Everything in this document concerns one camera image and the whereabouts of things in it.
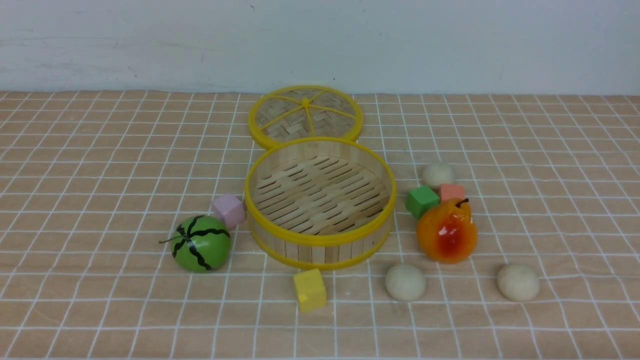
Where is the pink cube block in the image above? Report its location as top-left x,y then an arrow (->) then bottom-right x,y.
211,194 -> 247,229

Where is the orange toy pear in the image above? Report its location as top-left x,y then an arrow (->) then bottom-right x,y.
416,198 -> 478,264

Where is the bamboo steamer tray yellow rim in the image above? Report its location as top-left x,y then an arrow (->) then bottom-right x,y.
244,137 -> 398,271

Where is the green toy watermelon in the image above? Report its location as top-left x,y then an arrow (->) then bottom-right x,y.
158,214 -> 233,272

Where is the yellow cube block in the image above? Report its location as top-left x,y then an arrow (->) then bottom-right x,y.
292,268 -> 327,312

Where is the green cube block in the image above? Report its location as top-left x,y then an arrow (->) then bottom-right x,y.
405,186 -> 441,220

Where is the orange checkered tablecloth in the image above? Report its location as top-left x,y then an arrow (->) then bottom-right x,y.
0,91 -> 640,360

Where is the orange-pink cube block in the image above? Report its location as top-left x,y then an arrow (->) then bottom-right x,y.
439,183 -> 466,203

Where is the woven bamboo steamer lid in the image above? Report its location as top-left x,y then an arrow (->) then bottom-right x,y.
247,85 -> 364,150

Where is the white bun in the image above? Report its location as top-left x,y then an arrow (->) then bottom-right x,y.
385,263 -> 426,302
422,162 -> 455,191
496,263 -> 540,302

